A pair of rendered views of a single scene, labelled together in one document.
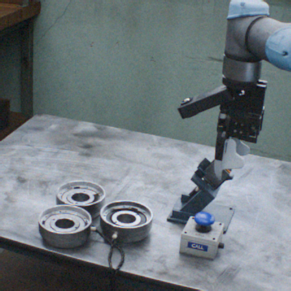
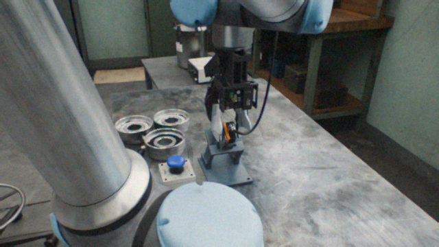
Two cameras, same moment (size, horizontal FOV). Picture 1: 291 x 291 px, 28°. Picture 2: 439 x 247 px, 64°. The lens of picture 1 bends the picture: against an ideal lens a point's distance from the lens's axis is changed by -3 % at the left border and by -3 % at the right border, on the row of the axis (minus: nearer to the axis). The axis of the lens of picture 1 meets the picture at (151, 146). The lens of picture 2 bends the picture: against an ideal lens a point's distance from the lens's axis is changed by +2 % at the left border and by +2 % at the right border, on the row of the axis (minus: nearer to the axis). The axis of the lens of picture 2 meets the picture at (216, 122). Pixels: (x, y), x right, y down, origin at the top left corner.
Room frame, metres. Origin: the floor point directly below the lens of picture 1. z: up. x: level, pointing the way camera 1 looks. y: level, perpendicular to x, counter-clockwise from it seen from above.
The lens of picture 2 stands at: (0.73, -0.69, 1.29)
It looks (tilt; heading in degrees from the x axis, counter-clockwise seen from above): 28 degrees down; 57
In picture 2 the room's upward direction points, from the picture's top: straight up
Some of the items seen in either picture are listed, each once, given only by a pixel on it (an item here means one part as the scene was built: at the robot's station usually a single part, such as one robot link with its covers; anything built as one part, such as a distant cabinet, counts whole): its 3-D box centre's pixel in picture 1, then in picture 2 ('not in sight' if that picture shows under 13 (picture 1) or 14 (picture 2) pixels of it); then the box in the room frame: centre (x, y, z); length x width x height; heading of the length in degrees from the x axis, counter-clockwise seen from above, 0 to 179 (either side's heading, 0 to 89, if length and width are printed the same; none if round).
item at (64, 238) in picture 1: (64, 227); (134, 130); (0.99, 0.16, 0.82); 0.10 x 0.10 x 0.04
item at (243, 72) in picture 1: (242, 67); (234, 34); (1.10, -0.16, 1.14); 0.08 x 0.08 x 0.05
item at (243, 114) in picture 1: (241, 107); (233, 77); (1.10, -0.17, 1.06); 0.09 x 0.08 x 0.12; 74
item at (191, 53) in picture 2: not in sight; (197, 42); (1.60, 0.86, 0.83); 0.41 x 0.19 x 0.30; 78
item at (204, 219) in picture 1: (203, 226); (176, 168); (0.99, -0.11, 0.85); 0.04 x 0.04 x 0.05
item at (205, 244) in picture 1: (204, 238); (177, 178); (0.99, -0.12, 0.82); 0.08 x 0.07 x 0.05; 74
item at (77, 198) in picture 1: (80, 201); (171, 123); (1.10, 0.14, 0.82); 0.10 x 0.10 x 0.04
